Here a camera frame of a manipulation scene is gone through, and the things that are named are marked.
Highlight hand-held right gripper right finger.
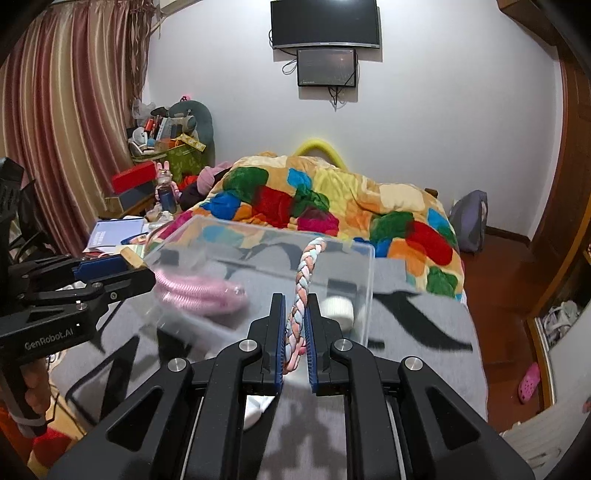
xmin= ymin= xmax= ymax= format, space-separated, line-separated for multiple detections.
xmin=308 ymin=293 xmax=536 ymax=480

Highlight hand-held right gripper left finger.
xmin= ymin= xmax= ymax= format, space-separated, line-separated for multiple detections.
xmin=52 ymin=293 xmax=284 ymax=480

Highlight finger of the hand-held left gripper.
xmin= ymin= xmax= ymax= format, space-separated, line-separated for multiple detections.
xmin=9 ymin=256 xmax=131 ymax=292
xmin=18 ymin=267 xmax=156 ymax=329

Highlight pastel braided rope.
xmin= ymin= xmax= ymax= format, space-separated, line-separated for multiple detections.
xmin=283 ymin=236 xmax=330 ymax=376

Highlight clear plastic box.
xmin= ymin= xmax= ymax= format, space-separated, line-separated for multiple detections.
xmin=127 ymin=215 xmax=376 ymax=365

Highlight person's left hand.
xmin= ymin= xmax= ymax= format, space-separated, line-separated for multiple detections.
xmin=23 ymin=357 xmax=52 ymax=423

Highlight white tape roll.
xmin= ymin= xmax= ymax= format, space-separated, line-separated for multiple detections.
xmin=322 ymin=296 xmax=356 ymax=330

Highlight small white cloth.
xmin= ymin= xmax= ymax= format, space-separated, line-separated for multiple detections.
xmin=242 ymin=396 xmax=274 ymax=428

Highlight black mesh chair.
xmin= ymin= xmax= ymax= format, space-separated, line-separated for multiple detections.
xmin=8 ymin=178 xmax=70 ymax=261

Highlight blue bottle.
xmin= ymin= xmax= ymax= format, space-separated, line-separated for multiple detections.
xmin=157 ymin=185 xmax=177 ymax=214

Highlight red box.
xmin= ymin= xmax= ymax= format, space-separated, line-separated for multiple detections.
xmin=112 ymin=161 xmax=157 ymax=195

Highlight grey patterned blanket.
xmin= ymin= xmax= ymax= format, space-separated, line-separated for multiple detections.
xmin=48 ymin=231 xmax=489 ymax=480

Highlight green box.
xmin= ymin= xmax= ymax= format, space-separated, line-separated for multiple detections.
xmin=133 ymin=143 xmax=205 ymax=180

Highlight pink knitted hat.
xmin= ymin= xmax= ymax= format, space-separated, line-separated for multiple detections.
xmin=196 ymin=161 xmax=234 ymax=193

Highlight colourful patchwork blanket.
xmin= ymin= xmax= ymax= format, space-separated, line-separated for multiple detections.
xmin=178 ymin=154 xmax=465 ymax=302

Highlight striped pink curtain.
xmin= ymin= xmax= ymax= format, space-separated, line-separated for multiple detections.
xmin=0 ymin=0 xmax=158 ymax=259

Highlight white plastic bag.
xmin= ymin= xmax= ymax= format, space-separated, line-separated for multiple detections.
xmin=132 ymin=98 xmax=156 ymax=126

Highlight grey purple backpack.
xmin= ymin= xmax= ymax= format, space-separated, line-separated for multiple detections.
xmin=449 ymin=190 xmax=489 ymax=254

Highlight pink clog shoe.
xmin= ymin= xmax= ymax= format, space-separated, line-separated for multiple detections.
xmin=517 ymin=362 xmax=541 ymax=404

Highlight white sneakers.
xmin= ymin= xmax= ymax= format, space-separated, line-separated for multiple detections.
xmin=544 ymin=300 xmax=580 ymax=343

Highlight white ribbed panel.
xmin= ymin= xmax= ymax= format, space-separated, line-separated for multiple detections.
xmin=501 ymin=381 xmax=591 ymax=469

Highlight wooden wardrobe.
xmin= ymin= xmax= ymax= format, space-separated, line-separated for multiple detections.
xmin=501 ymin=0 xmax=591 ymax=407

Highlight pink coiled cord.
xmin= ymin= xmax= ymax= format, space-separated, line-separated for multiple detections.
xmin=154 ymin=270 xmax=248 ymax=317

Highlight yellow foam ring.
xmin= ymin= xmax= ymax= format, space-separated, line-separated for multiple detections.
xmin=294 ymin=138 xmax=345 ymax=169

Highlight small wall monitor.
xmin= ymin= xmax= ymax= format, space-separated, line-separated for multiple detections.
xmin=296 ymin=47 xmax=359 ymax=88

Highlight black wall television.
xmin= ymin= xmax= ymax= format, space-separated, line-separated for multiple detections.
xmin=270 ymin=0 xmax=382 ymax=50

